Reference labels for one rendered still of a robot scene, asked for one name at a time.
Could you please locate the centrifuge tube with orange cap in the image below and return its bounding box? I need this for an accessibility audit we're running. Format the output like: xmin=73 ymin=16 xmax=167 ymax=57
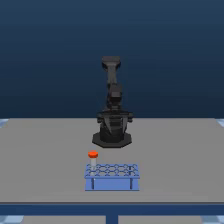
xmin=87 ymin=150 xmax=100 ymax=183

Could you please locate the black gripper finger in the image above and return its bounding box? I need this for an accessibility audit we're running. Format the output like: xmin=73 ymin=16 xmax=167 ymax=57
xmin=99 ymin=119 xmax=112 ymax=138
xmin=117 ymin=119 xmax=130 ymax=137

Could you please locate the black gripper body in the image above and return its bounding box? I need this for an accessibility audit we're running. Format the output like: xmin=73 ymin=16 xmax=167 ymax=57
xmin=96 ymin=83 xmax=136 ymax=124

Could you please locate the blue test tube rack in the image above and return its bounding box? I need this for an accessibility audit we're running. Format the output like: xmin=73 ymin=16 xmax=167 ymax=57
xmin=84 ymin=162 xmax=141 ymax=192

